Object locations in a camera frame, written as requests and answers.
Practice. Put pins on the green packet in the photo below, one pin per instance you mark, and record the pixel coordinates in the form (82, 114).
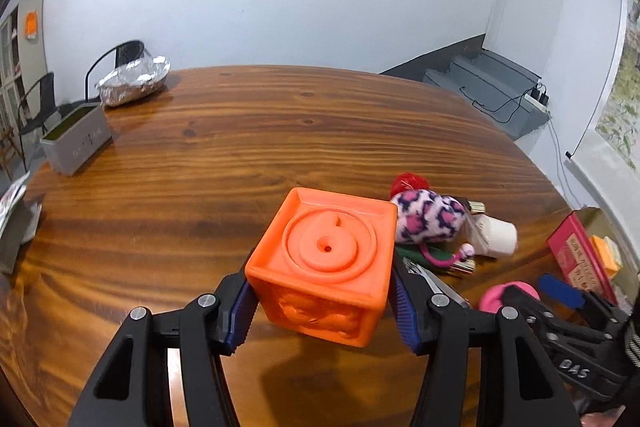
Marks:
(415, 254)

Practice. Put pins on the orange wall fixture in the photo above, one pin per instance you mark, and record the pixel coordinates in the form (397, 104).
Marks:
(31, 24)

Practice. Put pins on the black plug adapters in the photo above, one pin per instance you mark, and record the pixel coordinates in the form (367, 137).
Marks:
(542, 95)

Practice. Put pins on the grey rectangular box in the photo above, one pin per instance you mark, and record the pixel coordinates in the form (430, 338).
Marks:
(75, 147)

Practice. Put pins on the pink knotted toy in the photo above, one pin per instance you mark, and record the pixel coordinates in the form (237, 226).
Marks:
(492, 297)

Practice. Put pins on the foil wrapped bundle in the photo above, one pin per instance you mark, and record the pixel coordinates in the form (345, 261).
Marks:
(132, 82)

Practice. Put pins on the white lattice window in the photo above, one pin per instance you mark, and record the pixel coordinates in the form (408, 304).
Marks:
(7, 72)

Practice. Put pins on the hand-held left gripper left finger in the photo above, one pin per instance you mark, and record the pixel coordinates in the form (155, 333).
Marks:
(240, 317)

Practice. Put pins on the orange rubber cube toy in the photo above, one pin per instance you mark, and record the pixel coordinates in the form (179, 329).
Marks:
(325, 247)

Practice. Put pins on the pale orange foam block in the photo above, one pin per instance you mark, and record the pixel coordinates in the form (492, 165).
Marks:
(606, 252)

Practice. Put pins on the red pom-pom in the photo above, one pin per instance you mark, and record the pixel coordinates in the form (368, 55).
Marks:
(407, 183)

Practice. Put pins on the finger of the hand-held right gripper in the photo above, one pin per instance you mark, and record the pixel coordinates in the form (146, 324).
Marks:
(560, 289)
(530, 307)

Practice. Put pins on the grey steps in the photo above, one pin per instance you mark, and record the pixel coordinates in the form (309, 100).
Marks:
(480, 77)

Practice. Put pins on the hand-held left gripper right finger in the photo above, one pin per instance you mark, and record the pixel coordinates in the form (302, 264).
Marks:
(405, 312)

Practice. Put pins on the landscape wall scroll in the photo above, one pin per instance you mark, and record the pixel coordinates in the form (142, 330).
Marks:
(622, 117)

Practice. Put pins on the chocolate wafer bar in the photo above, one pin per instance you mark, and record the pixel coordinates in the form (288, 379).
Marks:
(475, 207)

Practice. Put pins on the pink-rimmed metal tin container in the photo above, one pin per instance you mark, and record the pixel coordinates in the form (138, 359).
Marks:
(575, 249)

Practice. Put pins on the silver foil packet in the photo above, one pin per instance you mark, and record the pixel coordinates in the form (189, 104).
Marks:
(12, 207)

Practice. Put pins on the grey wall panel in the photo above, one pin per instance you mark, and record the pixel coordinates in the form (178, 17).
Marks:
(32, 57)

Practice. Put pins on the pink leopard plush mouse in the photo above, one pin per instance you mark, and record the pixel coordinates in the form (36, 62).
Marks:
(430, 217)

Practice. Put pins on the white power strip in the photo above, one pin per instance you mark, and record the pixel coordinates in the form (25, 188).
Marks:
(537, 103)

